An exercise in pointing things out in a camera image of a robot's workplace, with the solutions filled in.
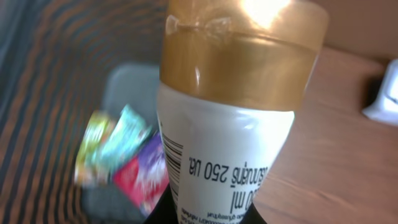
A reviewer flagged green yellow snack pouch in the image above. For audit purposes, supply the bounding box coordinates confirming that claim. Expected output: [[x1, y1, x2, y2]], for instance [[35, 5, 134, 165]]
[[74, 111, 116, 187]]

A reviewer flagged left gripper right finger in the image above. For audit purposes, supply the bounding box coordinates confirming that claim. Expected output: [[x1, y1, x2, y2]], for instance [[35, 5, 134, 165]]
[[240, 203, 267, 224]]

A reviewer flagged grey plastic mesh basket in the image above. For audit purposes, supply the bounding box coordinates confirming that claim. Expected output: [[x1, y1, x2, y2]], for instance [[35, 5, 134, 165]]
[[1, 0, 167, 224]]

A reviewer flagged white tube gold cap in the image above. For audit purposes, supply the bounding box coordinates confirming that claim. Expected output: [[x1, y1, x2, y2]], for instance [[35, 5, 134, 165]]
[[157, 0, 329, 223]]

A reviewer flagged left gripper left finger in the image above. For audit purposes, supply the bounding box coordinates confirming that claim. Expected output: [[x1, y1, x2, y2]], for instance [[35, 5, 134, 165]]
[[144, 185, 178, 224]]

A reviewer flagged teal wet wipes pack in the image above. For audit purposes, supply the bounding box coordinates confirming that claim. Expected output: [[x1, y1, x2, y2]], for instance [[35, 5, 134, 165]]
[[88, 105, 152, 173]]

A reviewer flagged white barcode scanner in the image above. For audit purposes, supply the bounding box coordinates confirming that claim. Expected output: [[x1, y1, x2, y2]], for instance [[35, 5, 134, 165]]
[[362, 59, 397, 126]]

